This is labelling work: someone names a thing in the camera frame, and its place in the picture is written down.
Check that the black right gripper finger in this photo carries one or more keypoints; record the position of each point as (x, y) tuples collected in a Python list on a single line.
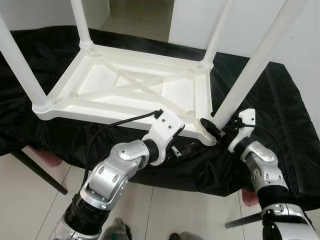
[(209, 127)]

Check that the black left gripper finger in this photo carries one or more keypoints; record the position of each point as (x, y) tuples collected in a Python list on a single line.
[(187, 150)]

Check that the white plastic table leg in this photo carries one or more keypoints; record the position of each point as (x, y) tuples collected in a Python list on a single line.
[(81, 25), (215, 35), (255, 60), (22, 70)]

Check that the white plastic table top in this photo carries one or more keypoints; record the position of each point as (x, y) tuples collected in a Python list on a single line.
[(100, 75)]

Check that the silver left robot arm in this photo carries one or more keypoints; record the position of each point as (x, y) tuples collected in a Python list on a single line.
[(115, 170)]

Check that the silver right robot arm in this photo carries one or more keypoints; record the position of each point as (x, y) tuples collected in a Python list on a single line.
[(262, 165)]

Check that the black table cloth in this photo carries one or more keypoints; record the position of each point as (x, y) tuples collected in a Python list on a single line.
[(280, 125)]

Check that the robot right leg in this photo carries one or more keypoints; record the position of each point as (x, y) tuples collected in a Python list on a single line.
[(186, 236)]

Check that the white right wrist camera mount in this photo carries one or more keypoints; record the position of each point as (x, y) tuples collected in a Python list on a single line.
[(245, 127)]

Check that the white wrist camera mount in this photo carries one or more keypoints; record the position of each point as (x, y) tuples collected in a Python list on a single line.
[(245, 127), (165, 127)]

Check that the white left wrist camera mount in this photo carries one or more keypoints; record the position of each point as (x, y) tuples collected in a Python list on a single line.
[(165, 127)]

